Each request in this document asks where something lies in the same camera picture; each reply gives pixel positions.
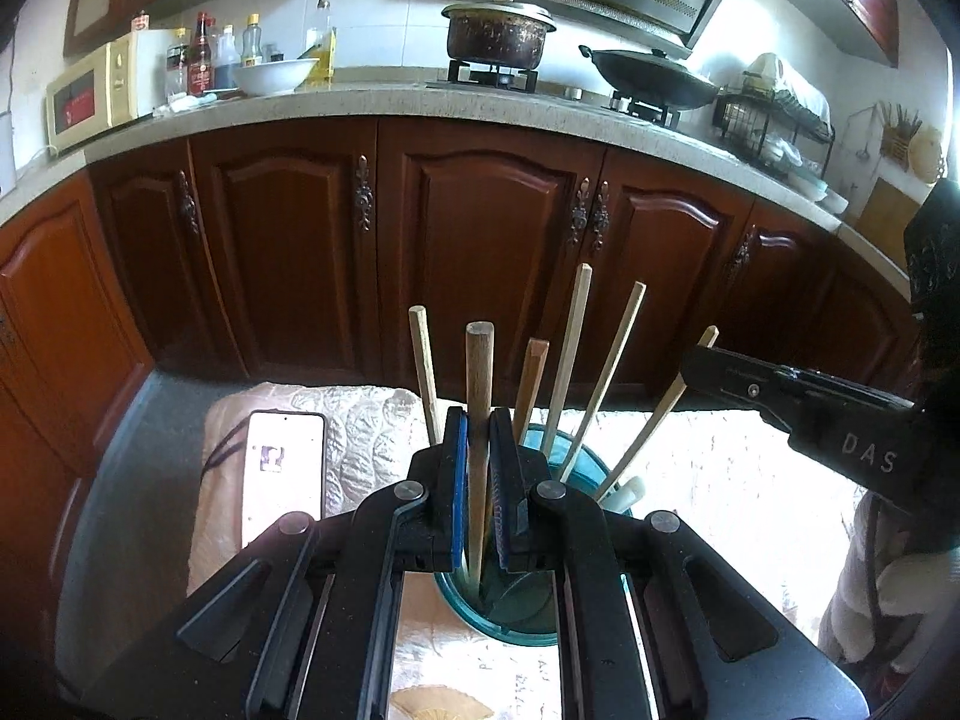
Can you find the white bowl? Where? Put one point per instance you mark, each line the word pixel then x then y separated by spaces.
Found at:
pixel 274 76

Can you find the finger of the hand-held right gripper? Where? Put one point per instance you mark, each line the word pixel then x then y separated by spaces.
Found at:
pixel 825 427

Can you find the black wok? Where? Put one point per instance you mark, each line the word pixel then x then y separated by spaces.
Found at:
pixel 652 79

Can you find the yellow oil bottle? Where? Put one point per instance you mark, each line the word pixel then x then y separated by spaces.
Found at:
pixel 322 52

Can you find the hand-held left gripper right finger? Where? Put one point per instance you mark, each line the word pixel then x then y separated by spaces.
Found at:
pixel 504 495

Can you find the black dish rack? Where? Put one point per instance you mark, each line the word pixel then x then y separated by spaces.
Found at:
pixel 772 131

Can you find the red label sauce bottle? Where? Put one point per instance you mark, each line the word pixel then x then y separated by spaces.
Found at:
pixel 201 60

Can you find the brown wooden base cabinet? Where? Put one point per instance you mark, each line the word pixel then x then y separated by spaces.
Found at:
pixel 480 240

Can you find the smartphone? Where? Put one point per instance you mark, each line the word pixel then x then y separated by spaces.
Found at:
pixel 285 472

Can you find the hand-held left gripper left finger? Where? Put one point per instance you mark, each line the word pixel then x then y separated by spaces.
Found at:
pixel 459 495

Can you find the white quilted cloth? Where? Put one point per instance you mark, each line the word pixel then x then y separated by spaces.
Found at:
pixel 360 435

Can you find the wooden cutting board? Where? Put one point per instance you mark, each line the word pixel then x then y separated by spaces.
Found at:
pixel 889 214

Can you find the speckled stone countertop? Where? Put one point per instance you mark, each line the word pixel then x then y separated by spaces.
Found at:
pixel 375 101

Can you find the cream microwave oven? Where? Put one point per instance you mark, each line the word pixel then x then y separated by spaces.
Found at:
pixel 97 94

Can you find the stacked white bowls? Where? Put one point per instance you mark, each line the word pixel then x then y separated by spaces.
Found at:
pixel 817 191

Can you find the dark brown wooden chopstick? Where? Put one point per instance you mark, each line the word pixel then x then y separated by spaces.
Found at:
pixel 531 375

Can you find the round bamboo lid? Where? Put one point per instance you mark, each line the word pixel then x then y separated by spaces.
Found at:
pixel 926 154

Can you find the dark cooking pot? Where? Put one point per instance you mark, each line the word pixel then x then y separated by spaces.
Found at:
pixel 495 34

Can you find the gas stove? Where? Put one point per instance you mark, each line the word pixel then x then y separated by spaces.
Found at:
pixel 495 79

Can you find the yellow cap bottle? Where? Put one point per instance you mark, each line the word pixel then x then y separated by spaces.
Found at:
pixel 253 41

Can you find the teal plastic cup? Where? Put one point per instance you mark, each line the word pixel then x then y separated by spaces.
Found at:
pixel 517 626

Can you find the wall utensil holder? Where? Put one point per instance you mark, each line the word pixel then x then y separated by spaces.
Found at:
pixel 900 135

